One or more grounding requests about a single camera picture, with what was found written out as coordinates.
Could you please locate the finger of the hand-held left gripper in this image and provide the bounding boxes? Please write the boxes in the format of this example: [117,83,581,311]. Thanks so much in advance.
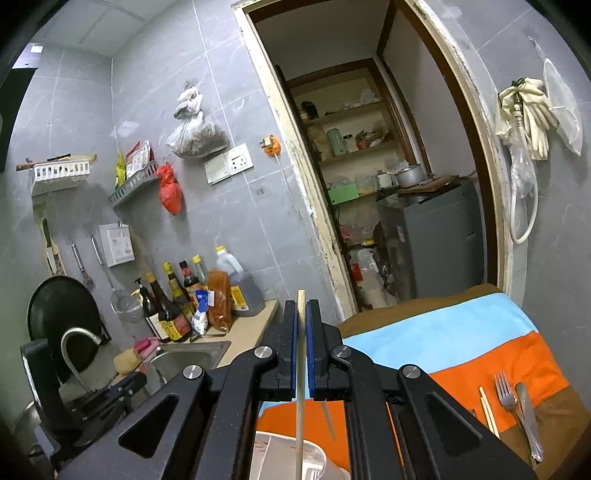
[69,370,149,418]

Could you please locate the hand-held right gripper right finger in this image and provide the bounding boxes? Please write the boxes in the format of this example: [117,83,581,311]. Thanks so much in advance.
[307,299,539,480]

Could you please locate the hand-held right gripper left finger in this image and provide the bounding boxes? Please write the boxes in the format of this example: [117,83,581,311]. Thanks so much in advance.
[58,300,299,480]

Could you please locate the wooden chopstick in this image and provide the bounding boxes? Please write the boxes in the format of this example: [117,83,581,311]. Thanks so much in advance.
[481,396,502,439]
[294,289,307,480]
[478,387,498,438]

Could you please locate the white plastic utensil holder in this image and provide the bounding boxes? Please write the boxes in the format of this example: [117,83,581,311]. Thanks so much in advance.
[252,431,352,480]

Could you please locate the metal fork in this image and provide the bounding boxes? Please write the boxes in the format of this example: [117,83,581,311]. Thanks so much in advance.
[493,372,542,461]

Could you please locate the metal table knife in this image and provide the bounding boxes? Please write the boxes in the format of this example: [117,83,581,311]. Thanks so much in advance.
[514,382,546,462]

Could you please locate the yellow sponge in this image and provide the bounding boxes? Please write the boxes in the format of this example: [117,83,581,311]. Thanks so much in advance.
[115,351,141,374]

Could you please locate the metal faucet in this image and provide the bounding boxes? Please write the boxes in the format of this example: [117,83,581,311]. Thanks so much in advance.
[60,327,103,393]

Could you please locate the steel sink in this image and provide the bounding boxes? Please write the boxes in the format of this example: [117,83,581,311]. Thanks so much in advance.
[139,340,232,393]

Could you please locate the black wok pan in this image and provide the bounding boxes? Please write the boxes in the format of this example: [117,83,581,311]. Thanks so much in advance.
[26,275,112,384]

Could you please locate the dark pump sauce bottle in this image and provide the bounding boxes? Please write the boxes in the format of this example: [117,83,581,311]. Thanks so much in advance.
[134,278,160,340]

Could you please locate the large cooking oil jug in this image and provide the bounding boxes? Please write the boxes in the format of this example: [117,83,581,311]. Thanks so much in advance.
[215,246,266,318]

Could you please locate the large dark soy sauce bottle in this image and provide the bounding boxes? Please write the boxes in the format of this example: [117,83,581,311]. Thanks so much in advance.
[145,272,192,342]

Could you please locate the orange seasoning packet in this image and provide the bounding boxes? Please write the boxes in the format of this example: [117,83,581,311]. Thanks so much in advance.
[207,269,232,332]

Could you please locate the clear plastic jug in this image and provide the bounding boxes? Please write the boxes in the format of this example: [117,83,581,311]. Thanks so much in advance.
[348,240,398,310]

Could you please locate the blue white packet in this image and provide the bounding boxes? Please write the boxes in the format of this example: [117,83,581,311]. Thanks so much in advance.
[191,289,218,335]

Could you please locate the yellow label sauce bottle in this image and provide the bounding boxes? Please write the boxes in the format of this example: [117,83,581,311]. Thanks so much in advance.
[161,261,197,324]

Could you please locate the clear yellow cap bottle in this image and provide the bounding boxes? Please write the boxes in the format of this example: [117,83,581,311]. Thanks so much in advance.
[191,255,211,294]

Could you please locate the red cap sauce bottle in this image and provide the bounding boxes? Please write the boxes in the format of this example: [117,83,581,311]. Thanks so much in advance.
[178,261,201,301]

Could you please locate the hanging kitchen knife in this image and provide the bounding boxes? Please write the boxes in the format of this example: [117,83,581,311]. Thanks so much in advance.
[41,217,65,278]

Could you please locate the orange blue brown striped cloth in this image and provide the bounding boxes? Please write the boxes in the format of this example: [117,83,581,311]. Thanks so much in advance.
[256,284,589,480]

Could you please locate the green box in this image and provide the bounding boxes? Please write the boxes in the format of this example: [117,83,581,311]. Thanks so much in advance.
[327,185,360,205]

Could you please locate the grey appliance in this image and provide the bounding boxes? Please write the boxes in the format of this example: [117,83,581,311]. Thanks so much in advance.
[376,178,481,303]

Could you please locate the red plastic bag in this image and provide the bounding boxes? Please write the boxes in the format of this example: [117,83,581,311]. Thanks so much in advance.
[156,161,184,216]

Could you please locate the metal pot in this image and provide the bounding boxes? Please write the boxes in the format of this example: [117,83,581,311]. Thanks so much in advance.
[392,164,424,188]

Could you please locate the wooden cutting board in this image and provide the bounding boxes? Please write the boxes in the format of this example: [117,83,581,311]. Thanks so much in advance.
[397,174,462,195]

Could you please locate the white plastic basket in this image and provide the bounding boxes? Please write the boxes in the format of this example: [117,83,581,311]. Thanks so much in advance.
[31,161,92,197]

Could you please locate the green jar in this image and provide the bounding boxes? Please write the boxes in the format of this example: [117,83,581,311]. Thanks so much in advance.
[327,128,349,158]

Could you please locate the red white seasoning packets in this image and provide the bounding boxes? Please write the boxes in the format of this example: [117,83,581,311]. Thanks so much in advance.
[124,141,154,181]

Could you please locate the clear bag of dried goods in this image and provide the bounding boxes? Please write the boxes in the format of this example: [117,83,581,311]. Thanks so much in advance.
[166,83,230,160]

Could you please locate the wooden pantry shelf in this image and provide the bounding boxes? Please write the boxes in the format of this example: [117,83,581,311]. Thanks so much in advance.
[276,58,432,315]

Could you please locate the black range hood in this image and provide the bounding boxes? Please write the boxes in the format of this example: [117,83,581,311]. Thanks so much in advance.
[0,60,42,172]

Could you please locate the cream rubber gloves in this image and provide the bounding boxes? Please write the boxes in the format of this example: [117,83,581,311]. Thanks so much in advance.
[496,78,561,161]

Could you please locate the white mesh bag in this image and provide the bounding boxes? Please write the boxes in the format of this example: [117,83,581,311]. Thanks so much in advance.
[529,37,583,156]

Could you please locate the wire mesh strainer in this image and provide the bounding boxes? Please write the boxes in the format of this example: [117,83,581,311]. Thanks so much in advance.
[91,235,145,324]

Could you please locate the white wall box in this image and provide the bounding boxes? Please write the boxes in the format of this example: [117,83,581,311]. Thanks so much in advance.
[98,222,137,268]

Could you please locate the worn door frame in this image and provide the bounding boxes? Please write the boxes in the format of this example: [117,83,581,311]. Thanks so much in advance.
[231,0,513,319]

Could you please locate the grey wall rack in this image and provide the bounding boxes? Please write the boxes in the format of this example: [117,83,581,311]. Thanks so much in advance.
[108,161,160,208]

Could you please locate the white wall outlet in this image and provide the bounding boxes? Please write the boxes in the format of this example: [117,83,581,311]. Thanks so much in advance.
[204,143,254,185]

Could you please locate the white hose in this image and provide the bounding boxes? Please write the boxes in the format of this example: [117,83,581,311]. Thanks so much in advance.
[508,92,540,245]

